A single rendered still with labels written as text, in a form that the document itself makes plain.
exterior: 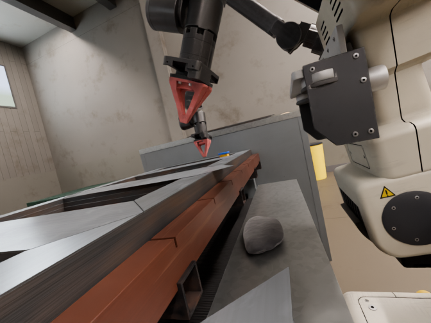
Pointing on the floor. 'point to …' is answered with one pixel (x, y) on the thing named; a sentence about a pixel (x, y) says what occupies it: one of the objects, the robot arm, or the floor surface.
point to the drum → (318, 159)
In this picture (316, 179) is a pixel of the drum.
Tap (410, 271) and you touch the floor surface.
